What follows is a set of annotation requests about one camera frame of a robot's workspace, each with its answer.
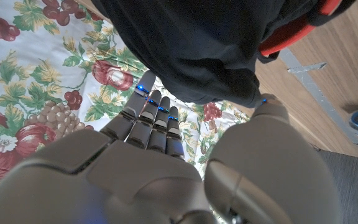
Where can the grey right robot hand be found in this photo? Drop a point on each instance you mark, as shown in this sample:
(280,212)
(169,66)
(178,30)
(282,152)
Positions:
(135,180)

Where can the black shorts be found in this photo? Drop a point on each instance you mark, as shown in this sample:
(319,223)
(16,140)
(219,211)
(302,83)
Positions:
(197,40)

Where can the red bowl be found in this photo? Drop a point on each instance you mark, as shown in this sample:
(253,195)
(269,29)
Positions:
(287,34)

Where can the floral fruit print backdrop cloth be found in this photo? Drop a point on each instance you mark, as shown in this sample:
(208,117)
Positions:
(42,62)

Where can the grey tape outline on table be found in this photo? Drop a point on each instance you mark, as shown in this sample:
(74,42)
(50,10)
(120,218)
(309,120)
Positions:
(319,96)

